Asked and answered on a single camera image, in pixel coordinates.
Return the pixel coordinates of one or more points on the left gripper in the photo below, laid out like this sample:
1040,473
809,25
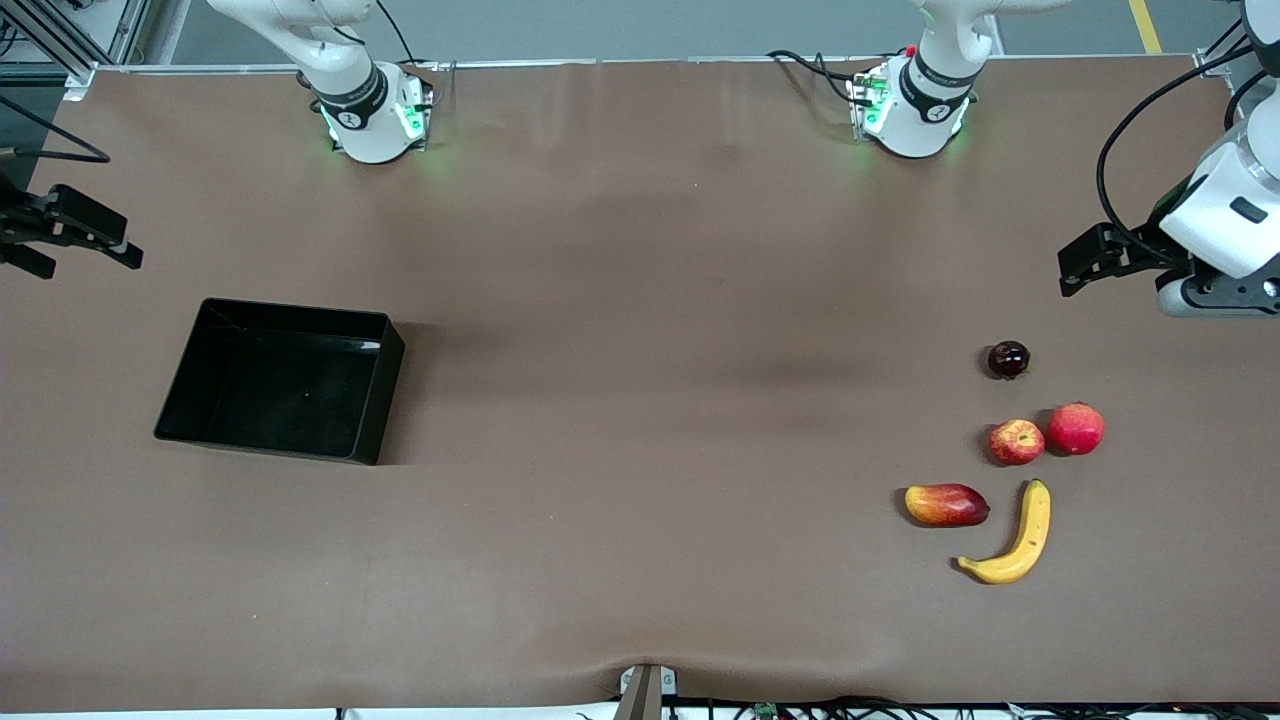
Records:
1146,246

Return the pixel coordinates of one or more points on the dark purple mangosteen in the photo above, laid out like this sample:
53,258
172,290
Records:
1008,360

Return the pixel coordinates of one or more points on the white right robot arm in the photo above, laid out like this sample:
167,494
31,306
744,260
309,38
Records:
365,125

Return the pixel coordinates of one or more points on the red and yellow mango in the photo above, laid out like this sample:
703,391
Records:
945,505

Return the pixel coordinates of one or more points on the black rectangular plastic box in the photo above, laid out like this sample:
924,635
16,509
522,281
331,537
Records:
290,390

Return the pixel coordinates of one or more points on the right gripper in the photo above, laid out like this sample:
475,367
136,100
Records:
12,228

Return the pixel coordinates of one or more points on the red round peach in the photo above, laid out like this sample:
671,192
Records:
1075,430

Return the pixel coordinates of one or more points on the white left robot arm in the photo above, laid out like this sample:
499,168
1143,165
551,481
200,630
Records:
930,110

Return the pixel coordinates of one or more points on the red and yellow apple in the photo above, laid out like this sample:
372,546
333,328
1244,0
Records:
1017,443

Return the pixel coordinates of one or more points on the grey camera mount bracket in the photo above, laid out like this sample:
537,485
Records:
648,690

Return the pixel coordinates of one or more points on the aluminium frame profile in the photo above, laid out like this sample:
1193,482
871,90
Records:
40,30

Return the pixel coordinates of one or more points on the brown table mat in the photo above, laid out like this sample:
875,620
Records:
600,550

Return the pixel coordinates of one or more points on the yellow banana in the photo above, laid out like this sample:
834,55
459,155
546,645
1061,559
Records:
1035,525

